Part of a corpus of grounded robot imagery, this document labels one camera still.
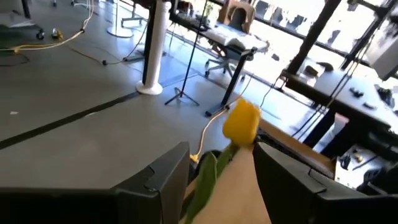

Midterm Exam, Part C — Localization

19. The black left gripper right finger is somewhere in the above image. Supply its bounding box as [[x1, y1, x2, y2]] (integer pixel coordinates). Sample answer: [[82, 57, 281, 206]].
[[252, 141, 398, 224]]

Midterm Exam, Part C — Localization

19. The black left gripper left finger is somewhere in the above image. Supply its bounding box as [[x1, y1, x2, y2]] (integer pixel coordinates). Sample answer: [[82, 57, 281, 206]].
[[0, 141, 191, 224]]

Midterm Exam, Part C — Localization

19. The yellow artificial tulip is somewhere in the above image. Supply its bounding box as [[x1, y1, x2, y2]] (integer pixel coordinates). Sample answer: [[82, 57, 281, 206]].
[[183, 98, 262, 224]]

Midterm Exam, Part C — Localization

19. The large black desk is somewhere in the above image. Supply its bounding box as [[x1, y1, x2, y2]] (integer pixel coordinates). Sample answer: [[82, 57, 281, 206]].
[[279, 67, 398, 162]]

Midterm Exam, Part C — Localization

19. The black tripod stand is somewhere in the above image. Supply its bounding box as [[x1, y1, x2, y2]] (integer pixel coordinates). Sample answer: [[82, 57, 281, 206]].
[[164, 0, 210, 107]]

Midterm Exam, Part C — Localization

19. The black-legged desk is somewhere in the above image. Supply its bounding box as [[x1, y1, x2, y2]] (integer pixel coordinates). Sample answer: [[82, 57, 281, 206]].
[[169, 12, 271, 118]]

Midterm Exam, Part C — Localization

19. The grey office chair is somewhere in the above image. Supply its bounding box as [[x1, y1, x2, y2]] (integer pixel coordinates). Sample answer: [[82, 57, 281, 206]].
[[204, 46, 246, 79]]

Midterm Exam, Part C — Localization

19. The white monitor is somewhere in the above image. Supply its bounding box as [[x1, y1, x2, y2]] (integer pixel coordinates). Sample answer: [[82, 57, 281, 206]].
[[363, 34, 398, 81]]

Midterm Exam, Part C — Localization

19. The white round-base stand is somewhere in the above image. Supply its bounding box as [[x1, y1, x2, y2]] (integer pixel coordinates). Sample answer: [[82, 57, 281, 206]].
[[106, 0, 135, 39]]

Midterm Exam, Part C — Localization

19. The small yellow object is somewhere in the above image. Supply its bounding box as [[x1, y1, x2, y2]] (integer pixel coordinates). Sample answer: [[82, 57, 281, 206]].
[[51, 27, 65, 40]]

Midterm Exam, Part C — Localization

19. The cart with casters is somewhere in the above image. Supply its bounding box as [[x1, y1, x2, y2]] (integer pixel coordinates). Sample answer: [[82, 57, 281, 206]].
[[0, 11, 46, 40]]

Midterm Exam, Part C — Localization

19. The black aluminium table frame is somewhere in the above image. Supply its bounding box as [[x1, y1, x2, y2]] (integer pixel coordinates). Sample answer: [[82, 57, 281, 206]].
[[256, 130, 336, 180]]

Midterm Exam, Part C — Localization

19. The yellow extension cable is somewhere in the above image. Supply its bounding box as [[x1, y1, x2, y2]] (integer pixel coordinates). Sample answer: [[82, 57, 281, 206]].
[[189, 95, 245, 163]]

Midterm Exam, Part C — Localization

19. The white round-base post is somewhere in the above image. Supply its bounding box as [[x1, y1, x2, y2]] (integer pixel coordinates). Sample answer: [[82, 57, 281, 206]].
[[136, 0, 172, 96]]

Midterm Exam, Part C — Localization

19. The pale yellow floor cable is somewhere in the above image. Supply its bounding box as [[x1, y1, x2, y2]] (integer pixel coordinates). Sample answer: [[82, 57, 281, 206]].
[[0, 0, 95, 54]]

